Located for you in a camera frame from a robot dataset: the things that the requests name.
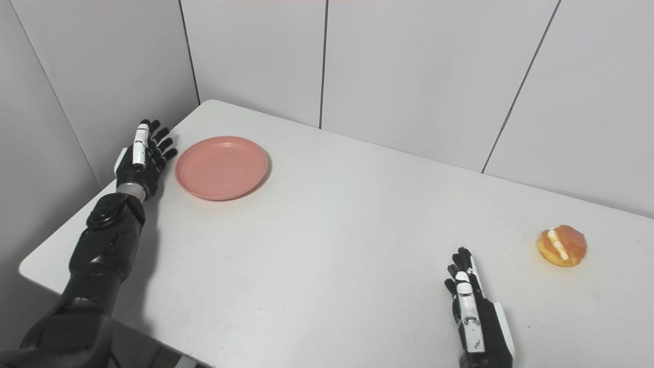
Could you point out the cream puff pastry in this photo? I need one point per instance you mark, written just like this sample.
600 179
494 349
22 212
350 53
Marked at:
564 246

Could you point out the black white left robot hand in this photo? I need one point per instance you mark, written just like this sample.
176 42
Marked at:
138 176

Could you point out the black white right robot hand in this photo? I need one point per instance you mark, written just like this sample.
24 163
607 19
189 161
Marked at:
490 332

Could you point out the pink round plate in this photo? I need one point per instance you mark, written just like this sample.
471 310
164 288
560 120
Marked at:
221 168

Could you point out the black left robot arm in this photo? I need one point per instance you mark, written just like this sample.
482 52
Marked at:
99 255

